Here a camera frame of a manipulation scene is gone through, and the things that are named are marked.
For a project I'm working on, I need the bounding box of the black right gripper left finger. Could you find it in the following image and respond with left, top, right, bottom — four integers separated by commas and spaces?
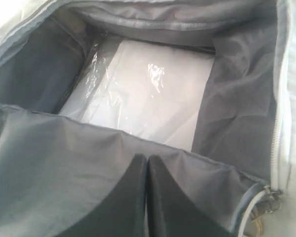
58, 154, 147, 237

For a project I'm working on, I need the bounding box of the metal main zipper pull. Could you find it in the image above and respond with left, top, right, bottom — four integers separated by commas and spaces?
243, 186, 282, 237

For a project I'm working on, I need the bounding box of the cream duffel bag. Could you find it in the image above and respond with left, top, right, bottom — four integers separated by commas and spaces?
0, 0, 296, 237

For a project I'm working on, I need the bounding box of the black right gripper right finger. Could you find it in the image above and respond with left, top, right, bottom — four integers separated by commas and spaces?
147, 155, 239, 237

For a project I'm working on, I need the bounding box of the white plastic-wrapped base board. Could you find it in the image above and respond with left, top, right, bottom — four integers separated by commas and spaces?
60, 37, 214, 151

